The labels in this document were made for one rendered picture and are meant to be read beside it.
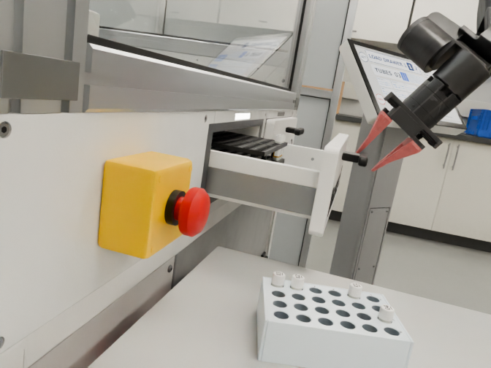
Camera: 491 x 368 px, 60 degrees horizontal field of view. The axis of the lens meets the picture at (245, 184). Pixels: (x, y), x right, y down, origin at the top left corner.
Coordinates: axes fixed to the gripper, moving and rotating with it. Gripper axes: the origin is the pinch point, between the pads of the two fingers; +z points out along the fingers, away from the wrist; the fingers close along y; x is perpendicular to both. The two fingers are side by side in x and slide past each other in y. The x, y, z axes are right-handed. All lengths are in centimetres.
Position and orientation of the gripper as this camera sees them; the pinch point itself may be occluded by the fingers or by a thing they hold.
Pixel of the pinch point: (367, 158)
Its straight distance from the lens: 67.9
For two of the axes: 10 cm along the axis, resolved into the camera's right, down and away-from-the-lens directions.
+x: -2.9, 1.8, -9.4
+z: -6.7, 6.7, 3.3
